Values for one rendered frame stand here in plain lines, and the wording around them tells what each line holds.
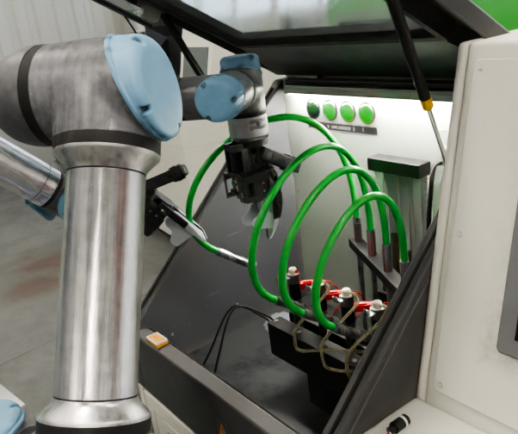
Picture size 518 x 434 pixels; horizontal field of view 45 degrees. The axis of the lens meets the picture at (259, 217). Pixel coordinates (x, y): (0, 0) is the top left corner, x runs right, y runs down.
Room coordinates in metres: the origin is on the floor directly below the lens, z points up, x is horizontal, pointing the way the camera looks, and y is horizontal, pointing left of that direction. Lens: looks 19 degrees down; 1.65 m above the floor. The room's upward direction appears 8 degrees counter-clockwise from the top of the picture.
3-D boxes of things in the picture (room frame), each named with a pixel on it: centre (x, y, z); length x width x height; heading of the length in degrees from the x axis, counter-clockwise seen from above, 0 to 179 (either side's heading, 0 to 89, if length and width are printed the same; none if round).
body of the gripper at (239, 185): (1.16, 0.00, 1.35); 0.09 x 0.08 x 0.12; 125
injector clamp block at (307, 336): (1.11, -0.12, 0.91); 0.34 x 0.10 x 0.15; 35
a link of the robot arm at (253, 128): (1.17, 0.00, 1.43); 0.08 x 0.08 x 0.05
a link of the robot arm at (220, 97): (1.08, 0.05, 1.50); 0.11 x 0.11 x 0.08; 72
